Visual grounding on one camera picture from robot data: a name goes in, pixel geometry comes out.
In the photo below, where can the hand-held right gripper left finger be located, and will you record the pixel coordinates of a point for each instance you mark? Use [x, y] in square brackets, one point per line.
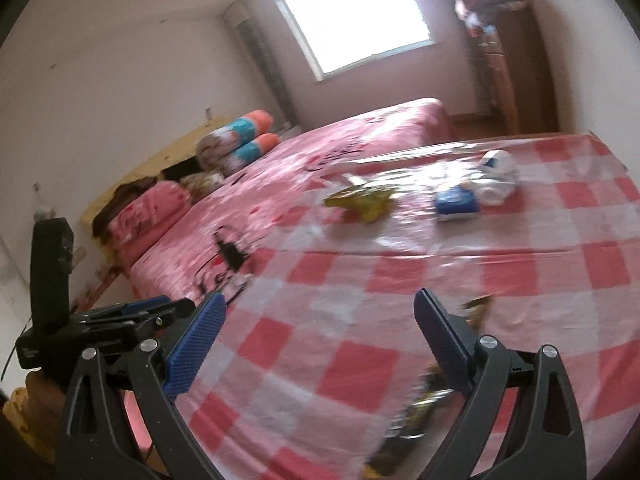
[197, 345]

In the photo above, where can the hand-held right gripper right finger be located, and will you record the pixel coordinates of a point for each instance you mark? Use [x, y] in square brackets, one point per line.
[442, 340]

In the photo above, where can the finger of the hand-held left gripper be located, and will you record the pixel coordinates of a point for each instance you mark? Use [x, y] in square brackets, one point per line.
[145, 305]
[170, 316]

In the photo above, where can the dark yellow foil packet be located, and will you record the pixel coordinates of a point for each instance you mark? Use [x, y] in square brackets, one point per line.
[425, 410]

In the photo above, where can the person's left hand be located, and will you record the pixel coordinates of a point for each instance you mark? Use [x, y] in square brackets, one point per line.
[45, 390]

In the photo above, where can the pink pillow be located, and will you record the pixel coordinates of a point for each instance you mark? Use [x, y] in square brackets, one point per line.
[150, 210]

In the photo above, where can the pink checked tablecloth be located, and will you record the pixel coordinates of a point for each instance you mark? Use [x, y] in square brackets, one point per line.
[350, 310]

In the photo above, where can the floral pillow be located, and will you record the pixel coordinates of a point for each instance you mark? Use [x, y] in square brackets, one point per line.
[202, 184]

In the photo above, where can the yellow cloth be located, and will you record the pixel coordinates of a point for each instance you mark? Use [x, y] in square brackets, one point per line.
[25, 425]

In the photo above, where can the yellow green snack packet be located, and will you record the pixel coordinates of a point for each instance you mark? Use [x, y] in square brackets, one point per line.
[365, 202]

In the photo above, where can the folded floral quilt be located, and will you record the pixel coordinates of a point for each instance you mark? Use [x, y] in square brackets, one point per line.
[215, 150]

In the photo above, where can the crumpled white plastic bag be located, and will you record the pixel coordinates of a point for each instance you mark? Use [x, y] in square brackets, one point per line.
[497, 175]

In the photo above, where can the teal and orange bolster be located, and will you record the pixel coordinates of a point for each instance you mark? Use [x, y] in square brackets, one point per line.
[257, 149]
[250, 125]

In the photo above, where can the bed with pink sheet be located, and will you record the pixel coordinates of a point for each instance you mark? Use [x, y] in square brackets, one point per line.
[310, 160]

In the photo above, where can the white standing air conditioner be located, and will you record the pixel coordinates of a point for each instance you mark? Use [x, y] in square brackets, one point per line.
[255, 50]

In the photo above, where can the wooden wardrobe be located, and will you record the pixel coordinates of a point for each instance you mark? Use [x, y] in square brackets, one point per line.
[525, 70]

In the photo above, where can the window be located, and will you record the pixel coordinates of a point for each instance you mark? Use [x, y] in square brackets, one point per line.
[355, 10]

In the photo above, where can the cloth bundle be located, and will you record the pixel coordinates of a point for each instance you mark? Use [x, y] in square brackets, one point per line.
[490, 0]

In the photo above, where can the small wall fixture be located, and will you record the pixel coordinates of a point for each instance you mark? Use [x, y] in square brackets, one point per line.
[44, 205]

